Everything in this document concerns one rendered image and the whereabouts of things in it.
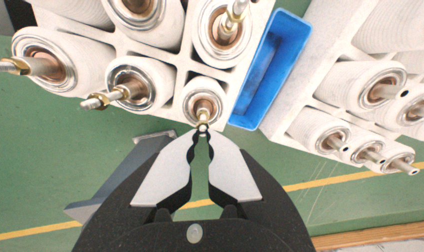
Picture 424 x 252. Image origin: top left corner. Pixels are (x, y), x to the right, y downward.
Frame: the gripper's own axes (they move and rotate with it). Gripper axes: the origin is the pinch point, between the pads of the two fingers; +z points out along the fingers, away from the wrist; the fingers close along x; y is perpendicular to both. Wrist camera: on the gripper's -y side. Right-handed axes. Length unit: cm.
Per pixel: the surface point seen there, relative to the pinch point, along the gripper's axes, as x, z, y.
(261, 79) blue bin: 21.1, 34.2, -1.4
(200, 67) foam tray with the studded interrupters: -0.6, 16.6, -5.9
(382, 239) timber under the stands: 153, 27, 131
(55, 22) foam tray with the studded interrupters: -25.4, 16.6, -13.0
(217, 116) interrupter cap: 2.7, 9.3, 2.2
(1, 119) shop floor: -79, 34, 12
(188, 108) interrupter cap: -2.8, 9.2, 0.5
